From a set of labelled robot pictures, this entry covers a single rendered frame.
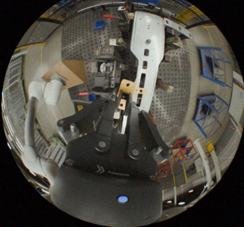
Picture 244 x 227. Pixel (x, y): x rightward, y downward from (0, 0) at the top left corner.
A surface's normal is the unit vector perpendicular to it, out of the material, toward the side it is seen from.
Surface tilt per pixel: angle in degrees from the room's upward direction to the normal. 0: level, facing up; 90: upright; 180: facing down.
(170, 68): 0
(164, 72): 0
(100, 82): 0
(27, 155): 87
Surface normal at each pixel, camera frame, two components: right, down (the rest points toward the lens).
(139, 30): -0.06, 0.45
